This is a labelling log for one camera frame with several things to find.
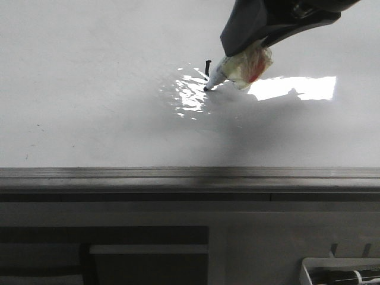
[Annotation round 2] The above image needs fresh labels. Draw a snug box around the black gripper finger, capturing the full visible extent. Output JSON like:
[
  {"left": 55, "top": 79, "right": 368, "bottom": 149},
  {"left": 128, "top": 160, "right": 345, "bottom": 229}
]
[
  {"left": 220, "top": 0, "right": 275, "bottom": 56},
  {"left": 262, "top": 0, "right": 358, "bottom": 47}
]

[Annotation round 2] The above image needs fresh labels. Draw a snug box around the white taped whiteboard marker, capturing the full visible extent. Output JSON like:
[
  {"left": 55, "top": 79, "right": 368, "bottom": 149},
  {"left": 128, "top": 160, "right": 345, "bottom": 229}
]
[{"left": 204, "top": 40, "right": 273, "bottom": 91}]

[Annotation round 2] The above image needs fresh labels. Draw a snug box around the white tray with markers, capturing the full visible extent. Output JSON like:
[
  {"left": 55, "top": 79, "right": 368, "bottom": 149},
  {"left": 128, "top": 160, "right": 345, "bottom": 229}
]
[{"left": 299, "top": 258, "right": 379, "bottom": 284}]

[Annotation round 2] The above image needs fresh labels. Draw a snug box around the white whiteboard with aluminium frame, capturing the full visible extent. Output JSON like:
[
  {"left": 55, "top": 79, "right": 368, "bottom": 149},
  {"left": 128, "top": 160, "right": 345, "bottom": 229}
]
[{"left": 1, "top": 1, "right": 379, "bottom": 202}]

